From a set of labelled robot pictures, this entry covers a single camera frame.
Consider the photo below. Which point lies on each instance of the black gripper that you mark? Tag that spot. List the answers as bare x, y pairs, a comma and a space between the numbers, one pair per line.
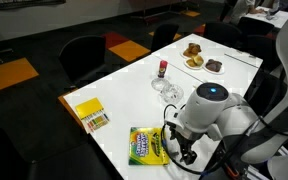
184, 133

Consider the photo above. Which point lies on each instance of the green yellow Crayola marker box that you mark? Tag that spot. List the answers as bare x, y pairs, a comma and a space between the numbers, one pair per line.
147, 146

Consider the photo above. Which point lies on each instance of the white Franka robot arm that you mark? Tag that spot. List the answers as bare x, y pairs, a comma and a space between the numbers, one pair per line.
250, 116

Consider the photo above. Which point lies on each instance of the cut glass bowl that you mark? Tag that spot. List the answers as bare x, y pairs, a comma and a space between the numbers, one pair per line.
172, 94

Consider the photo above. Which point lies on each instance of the white plate under chocolate bread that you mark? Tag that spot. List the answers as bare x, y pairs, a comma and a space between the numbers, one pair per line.
214, 70

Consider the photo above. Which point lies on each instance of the white plate under yellow bread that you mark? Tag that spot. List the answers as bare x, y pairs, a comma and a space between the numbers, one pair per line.
192, 66

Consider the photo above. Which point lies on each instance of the small red shaker bottle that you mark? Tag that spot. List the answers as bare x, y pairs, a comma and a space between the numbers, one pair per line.
163, 68

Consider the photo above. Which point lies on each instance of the dark chocolate bread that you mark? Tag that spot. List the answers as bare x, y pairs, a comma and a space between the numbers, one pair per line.
214, 65

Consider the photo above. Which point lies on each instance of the yellow sliced bread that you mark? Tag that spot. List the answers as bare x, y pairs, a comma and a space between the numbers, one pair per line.
195, 61

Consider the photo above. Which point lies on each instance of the white plate under brown bun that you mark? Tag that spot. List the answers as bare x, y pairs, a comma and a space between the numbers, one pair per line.
183, 55

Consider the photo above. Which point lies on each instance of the white rounded housing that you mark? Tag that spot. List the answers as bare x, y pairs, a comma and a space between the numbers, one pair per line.
285, 168

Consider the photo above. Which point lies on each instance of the golden brown bun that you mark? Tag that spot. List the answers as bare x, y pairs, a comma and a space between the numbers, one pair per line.
192, 49

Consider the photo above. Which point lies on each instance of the yellow open crayon pack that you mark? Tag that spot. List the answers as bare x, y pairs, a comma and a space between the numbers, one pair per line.
91, 113

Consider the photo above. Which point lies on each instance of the black office chair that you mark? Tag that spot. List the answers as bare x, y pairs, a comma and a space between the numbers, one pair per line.
222, 33
255, 26
264, 53
164, 35
82, 58

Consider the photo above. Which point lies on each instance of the person in white shirt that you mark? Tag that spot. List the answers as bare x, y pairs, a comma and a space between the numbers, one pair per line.
244, 8

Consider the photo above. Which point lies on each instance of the white table in background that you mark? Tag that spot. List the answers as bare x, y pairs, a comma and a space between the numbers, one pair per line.
277, 16

